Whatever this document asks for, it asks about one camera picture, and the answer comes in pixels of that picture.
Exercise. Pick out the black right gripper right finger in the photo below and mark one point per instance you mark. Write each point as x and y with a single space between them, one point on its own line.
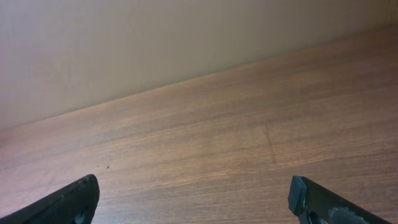
312 204

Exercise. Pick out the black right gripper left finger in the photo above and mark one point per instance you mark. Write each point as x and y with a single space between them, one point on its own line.
74 203

